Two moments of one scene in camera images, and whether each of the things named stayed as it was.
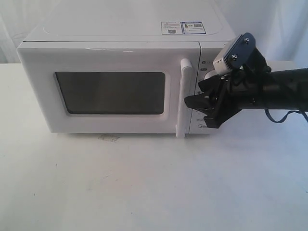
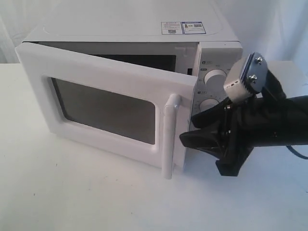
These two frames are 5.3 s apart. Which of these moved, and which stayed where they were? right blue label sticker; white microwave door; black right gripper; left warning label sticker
Moved: white microwave door; black right gripper
Stayed: left warning label sticker; right blue label sticker
